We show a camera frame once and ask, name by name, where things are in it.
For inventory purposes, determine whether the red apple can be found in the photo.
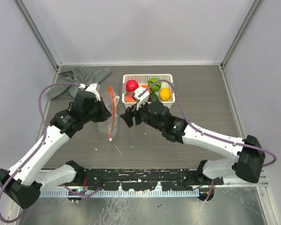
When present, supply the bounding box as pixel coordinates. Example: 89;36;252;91
125;80;139;92

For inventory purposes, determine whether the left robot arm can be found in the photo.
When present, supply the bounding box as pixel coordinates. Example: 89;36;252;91
0;90;111;209

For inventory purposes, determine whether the grey cable duct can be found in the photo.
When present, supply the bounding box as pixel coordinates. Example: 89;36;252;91
40;188;200;198

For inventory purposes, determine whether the yellow lemon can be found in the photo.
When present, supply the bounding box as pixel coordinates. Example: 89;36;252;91
159;88;171;101

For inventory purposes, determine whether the grey cloth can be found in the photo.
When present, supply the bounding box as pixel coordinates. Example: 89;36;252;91
46;67;112;100

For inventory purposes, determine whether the pink peach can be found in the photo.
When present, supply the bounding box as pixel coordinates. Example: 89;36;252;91
124;91;136;103

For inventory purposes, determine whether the orange fruit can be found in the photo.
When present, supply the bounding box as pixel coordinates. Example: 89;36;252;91
142;85;151;93

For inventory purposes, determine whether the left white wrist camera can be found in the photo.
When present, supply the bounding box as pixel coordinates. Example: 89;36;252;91
79;83;101;101

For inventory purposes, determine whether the white plastic basket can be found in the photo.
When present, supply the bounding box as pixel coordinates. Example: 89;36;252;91
122;74;175;109

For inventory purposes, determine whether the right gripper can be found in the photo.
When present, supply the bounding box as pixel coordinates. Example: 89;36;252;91
120;97;163;132

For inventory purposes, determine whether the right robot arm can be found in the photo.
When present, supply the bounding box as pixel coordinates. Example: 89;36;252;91
120;102;266;185

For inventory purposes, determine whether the green avocado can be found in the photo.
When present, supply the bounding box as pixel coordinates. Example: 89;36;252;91
148;92;160;102

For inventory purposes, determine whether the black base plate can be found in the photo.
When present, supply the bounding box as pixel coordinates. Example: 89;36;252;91
64;168;211;191

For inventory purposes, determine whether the clear zip top bag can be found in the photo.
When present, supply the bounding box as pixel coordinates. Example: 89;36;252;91
98;86;120;142

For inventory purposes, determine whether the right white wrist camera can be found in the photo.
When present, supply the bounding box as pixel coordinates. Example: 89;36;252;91
133;87;150;110

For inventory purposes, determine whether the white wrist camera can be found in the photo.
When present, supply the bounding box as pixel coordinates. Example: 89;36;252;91
79;83;101;101
133;87;150;110

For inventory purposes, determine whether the green watermelon ball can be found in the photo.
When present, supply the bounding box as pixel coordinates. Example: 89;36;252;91
148;77;162;92

